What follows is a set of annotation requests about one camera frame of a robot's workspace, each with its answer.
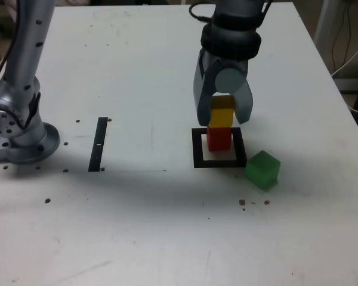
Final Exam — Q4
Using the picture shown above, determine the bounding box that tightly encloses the white cable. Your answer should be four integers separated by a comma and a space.
330, 37, 358, 114

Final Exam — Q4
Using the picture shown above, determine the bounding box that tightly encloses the green cube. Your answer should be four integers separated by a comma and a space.
245, 150, 282, 191

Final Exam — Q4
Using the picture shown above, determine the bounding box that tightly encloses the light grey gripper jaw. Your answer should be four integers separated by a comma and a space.
214, 68, 255, 125

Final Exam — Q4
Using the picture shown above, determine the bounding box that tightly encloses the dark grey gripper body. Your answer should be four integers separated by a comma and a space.
203, 50, 249, 76

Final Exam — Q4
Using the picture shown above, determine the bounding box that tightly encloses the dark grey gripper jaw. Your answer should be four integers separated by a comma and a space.
192, 48, 221, 126

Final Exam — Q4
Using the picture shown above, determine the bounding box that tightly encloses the yellow cube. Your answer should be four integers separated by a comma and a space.
208, 95, 238, 129

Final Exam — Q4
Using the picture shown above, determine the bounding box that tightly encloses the black camera cable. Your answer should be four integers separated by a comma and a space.
188, 2, 216, 24

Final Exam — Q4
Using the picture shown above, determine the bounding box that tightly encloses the white post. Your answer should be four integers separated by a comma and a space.
313, 0, 341, 53

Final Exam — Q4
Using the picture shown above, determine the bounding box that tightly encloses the black tape strip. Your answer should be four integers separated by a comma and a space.
88, 116, 109, 173

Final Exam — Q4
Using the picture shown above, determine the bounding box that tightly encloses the black tape square outline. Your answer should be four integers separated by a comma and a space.
191, 126, 248, 169

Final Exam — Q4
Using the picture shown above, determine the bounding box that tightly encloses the thin black cable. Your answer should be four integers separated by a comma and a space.
330, 0, 356, 74

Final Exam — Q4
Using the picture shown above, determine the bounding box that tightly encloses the red cube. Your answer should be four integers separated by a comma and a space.
206, 126, 232, 153

